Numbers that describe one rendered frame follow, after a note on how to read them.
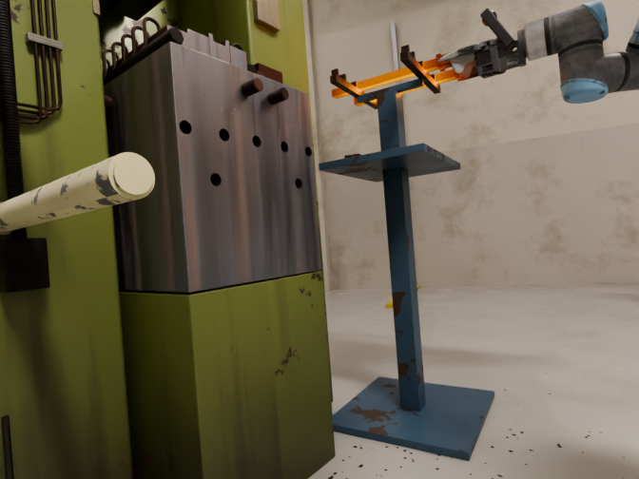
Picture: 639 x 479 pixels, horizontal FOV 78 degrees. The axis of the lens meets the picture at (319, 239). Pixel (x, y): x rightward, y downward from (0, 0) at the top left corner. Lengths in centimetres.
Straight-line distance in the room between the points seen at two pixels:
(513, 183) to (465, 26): 155
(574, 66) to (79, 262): 115
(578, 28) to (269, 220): 84
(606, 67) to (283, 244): 84
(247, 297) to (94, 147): 42
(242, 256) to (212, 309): 12
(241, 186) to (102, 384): 47
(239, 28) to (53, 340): 94
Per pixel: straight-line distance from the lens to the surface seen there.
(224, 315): 79
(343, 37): 465
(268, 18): 133
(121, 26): 146
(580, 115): 420
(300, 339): 94
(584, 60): 117
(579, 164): 411
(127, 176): 41
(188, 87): 81
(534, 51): 121
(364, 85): 133
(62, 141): 89
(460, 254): 400
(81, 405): 91
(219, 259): 77
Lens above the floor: 55
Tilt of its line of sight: level
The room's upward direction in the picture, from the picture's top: 4 degrees counter-clockwise
